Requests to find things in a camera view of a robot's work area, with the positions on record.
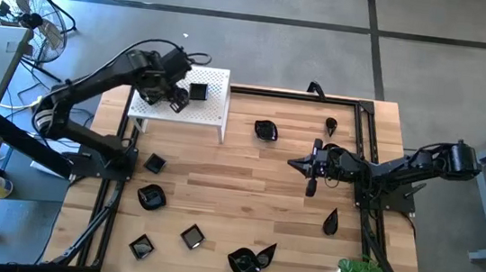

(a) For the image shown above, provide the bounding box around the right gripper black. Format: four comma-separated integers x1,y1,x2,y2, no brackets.
284,135,359,202

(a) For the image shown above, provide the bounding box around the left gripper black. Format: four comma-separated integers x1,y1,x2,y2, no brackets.
134,64,194,116

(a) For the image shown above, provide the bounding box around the black square mini plate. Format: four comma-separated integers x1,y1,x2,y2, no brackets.
178,222,208,252
127,231,157,262
142,151,167,176
187,80,210,103

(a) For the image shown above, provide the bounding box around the white perforated metal shelf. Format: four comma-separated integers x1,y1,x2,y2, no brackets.
124,58,235,145

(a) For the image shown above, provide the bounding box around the black bowl front centre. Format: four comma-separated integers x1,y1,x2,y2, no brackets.
225,245,264,272

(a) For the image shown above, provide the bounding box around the black desk beam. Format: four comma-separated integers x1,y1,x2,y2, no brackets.
0,112,81,182

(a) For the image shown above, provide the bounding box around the white paper sheet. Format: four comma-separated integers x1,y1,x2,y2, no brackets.
29,131,90,182

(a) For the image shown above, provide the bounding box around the black floor fan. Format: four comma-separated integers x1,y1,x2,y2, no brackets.
0,0,81,86

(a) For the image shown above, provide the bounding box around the black aluminium table frame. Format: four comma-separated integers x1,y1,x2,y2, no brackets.
40,65,445,272

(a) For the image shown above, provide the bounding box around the black curved bracket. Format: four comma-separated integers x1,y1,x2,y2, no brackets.
305,79,329,101

